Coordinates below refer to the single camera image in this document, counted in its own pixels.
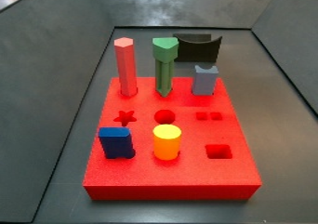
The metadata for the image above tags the light blue notched peg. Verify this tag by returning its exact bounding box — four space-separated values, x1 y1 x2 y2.
191 65 219 96

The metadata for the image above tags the dark blue arch peg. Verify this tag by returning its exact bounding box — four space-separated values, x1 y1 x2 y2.
97 127 135 159

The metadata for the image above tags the black curved cradle stand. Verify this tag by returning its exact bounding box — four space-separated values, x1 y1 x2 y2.
173 33 221 63

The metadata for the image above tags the red peg board base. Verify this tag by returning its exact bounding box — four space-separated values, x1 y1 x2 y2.
83 77 262 200

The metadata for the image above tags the green triangular tall peg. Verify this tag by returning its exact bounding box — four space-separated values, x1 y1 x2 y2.
152 37 179 97

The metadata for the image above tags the yellow orange cylinder peg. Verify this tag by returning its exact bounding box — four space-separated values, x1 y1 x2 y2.
152 125 181 161

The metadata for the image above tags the salmon hexagonal tall peg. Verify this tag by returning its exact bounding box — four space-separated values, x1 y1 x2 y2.
115 37 137 97

